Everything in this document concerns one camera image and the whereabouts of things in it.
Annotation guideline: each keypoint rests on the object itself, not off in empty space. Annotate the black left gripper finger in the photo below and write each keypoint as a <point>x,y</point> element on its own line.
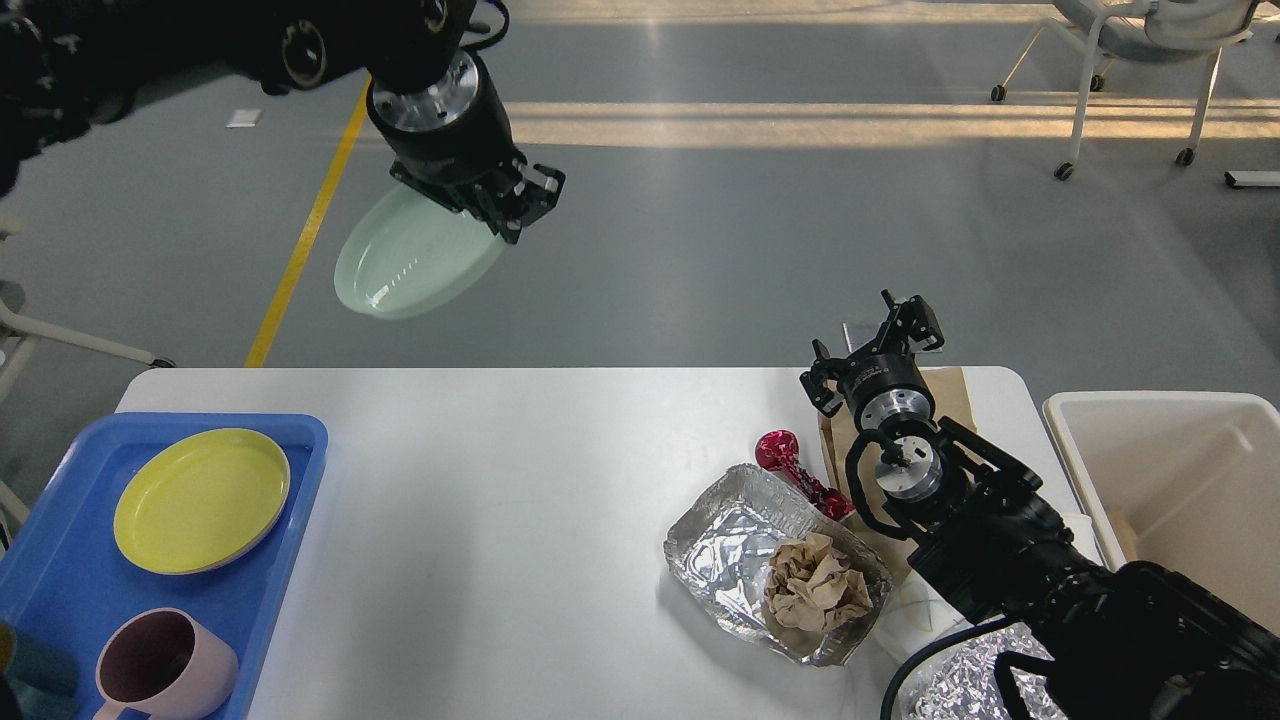
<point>458,198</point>
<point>521,195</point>

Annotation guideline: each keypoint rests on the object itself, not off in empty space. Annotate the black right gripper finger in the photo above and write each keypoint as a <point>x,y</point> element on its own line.
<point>822,381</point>
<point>911,328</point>

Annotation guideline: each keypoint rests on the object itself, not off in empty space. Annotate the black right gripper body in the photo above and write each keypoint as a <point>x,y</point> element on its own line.
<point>883,390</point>

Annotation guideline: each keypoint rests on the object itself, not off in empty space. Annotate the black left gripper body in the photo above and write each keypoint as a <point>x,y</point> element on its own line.
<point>453,132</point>

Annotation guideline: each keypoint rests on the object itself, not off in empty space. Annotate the mint green plate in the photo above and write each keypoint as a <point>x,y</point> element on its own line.
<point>409,255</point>

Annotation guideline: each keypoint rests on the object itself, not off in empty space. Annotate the pink mug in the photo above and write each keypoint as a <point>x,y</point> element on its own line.
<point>165,665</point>

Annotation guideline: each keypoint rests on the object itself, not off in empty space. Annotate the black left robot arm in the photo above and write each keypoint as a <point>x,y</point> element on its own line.
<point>69,66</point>

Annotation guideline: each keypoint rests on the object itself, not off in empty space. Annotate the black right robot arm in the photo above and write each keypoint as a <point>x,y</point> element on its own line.
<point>1141,642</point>

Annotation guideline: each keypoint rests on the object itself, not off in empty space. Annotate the red shiny wrapper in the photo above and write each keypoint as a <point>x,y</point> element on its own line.
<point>778,451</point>

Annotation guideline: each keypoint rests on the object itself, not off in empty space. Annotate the aluminium foil tray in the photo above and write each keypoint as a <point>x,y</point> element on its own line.
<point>721,549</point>

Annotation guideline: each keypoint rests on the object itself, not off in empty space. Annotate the white floor tag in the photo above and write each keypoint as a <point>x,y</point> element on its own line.
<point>245,118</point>

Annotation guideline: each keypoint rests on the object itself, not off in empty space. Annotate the crumpled brown paper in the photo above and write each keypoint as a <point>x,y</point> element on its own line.
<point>812,587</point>

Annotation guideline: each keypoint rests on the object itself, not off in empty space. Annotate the crumpled foil tray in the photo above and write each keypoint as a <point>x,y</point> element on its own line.
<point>960,683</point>

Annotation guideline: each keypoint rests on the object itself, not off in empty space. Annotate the white plastic bin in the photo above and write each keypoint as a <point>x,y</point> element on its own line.
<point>1188,480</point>

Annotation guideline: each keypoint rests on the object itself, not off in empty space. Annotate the white bar on floor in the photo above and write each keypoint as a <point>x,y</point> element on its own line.
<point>1252,179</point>

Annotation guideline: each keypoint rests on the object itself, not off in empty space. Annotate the white rolling chair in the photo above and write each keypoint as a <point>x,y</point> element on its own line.
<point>1142,32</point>

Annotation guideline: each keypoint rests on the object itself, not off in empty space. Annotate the yellow plate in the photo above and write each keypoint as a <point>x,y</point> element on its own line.
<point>203,502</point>

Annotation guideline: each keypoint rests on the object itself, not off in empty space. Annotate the white chair base left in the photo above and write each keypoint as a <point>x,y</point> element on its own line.
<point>29,332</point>

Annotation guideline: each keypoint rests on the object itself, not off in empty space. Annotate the blue plastic tray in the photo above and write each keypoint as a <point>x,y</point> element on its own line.
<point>65,581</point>

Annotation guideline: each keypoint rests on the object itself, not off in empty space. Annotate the teal cup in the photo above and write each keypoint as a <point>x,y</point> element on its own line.
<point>39,680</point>

